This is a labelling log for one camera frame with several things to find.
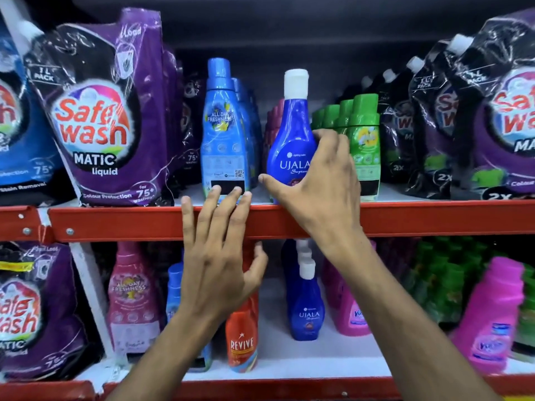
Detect person's left hand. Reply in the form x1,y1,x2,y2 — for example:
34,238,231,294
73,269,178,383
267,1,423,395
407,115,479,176
180,185,268,330

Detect person's right hand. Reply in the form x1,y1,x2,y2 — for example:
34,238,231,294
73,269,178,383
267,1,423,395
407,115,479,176
258,129,363,252

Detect dark blue bottle white cap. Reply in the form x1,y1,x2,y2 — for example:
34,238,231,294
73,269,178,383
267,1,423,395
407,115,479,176
288,258,326,342
266,69,319,205
280,239,313,318

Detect person's left forearm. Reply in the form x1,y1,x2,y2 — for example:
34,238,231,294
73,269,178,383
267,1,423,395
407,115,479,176
105,307,235,401

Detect person's right forearm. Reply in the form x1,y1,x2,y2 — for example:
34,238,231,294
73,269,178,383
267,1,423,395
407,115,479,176
311,229,502,401

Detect red metal shelf beam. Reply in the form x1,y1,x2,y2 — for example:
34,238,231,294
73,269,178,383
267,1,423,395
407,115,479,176
0,199,535,243
0,373,535,401

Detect orange red bottle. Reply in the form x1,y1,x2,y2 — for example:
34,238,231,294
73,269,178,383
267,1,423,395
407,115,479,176
225,241,260,374

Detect light blue softener bottle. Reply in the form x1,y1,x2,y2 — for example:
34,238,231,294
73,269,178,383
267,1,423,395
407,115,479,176
232,77,259,189
166,262,213,373
200,58,251,202

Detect pink softener bottle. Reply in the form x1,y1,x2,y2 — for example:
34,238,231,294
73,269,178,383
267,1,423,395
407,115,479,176
106,241,164,356

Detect pink cleaner bottle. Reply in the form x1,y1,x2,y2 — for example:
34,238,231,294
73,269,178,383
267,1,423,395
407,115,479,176
451,256,526,375
321,240,377,337

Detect black purple detergent pouch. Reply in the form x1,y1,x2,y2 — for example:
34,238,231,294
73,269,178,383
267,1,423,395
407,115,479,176
374,69,400,101
378,56,426,185
449,8,535,201
339,76,377,106
405,34,475,200

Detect dark purple bottle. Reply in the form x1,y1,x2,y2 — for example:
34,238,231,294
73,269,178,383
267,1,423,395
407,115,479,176
375,237,419,284

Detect blue detergent pouch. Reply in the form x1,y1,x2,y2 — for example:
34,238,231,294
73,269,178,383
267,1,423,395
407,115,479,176
0,18,77,206

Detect group of green bottles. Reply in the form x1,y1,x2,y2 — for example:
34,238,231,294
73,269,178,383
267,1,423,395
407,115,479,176
401,237,535,355

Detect white shelf upright post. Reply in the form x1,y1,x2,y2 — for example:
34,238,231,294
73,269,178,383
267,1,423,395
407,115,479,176
69,241,128,372

